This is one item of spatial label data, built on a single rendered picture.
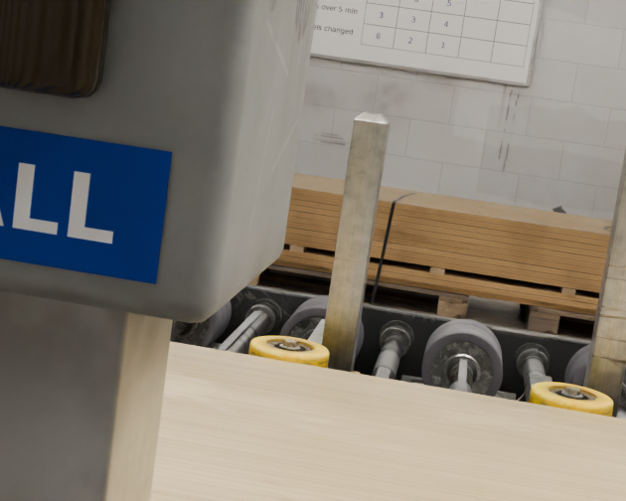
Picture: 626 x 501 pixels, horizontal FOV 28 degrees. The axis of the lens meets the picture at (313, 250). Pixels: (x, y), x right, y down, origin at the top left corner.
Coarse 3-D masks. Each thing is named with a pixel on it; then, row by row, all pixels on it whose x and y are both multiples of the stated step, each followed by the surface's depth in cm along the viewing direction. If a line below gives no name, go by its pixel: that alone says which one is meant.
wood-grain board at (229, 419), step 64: (192, 384) 108; (256, 384) 110; (320, 384) 114; (384, 384) 117; (192, 448) 91; (256, 448) 93; (320, 448) 95; (384, 448) 97; (448, 448) 100; (512, 448) 102; (576, 448) 105
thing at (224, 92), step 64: (128, 0) 18; (192, 0) 18; (256, 0) 18; (128, 64) 18; (192, 64) 18; (256, 64) 19; (64, 128) 19; (128, 128) 18; (192, 128) 18; (256, 128) 20; (192, 192) 18; (256, 192) 21; (192, 256) 19; (256, 256) 22; (192, 320) 19
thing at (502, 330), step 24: (264, 288) 187; (240, 312) 187; (288, 312) 186; (384, 312) 184; (408, 312) 184; (504, 336) 182; (528, 336) 182; (552, 336) 182; (360, 360) 186; (408, 360) 185; (504, 360) 183; (552, 360) 182; (504, 384) 183
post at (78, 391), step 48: (0, 336) 21; (48, 336) 21; (96, 336) 21; (144, 336) 22; (0, 384) 21; (48, 384) 21; (96, 384) 21; (144, 384) 23; (0, 432) 21; (48, 432) 21; (96, 432) 21; (144, 432) 23; (0, 480) 21; (48, 480) 21; (96, 480) 21; (144, 480) 24
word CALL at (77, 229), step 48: (0, 144) 19; (48, 144) 19; (96, 144) 18; (0, 192) 19; (48, 192) 19; (96, 192) 19; (144, 192) 18; (0, 240) 19; (48, 240) 19; (96, 240) 19; (144, 240) 19
